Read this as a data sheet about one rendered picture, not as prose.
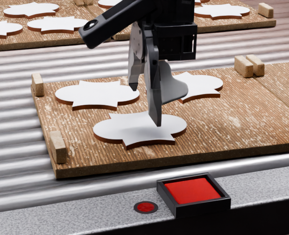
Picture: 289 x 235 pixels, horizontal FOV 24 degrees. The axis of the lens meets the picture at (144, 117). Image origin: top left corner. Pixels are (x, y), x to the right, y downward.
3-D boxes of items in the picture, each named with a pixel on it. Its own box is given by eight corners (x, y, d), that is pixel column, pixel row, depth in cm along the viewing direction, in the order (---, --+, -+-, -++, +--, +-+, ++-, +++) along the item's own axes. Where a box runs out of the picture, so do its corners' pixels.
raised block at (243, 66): (253, 78, 127) (254, 64, 126) (244, 79, 127) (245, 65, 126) (241, 67, 133) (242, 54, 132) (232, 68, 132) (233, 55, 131)
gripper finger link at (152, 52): (163, 85, 94) (155, 25, 96) (152, 86, 94) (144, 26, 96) (155, 94, 99) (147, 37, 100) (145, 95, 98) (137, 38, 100)
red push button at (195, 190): (222, 207, 88) (223, 197, 87) (179, 214, 86) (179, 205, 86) (204, 185, 93) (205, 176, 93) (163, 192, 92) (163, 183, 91)
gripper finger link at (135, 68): (162, 89, 111) (173, 55, 104) (127, 92, 110) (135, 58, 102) (158, 73, 113) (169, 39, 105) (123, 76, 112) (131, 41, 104)
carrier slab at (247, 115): (325, 148, 103) (326, 138, 103) (55, 179, 94) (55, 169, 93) (239, 73, 134) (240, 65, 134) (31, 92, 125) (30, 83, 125)
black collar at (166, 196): (230, 209, 88) (231, 197, 87) (175, 218, 85) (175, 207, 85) (207, 182, 94) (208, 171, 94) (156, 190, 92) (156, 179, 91)
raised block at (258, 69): (264, 76, 128) (265, 62, 127) (256, 77, 128) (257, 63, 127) (252, 66, 133) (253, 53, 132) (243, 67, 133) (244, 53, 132)
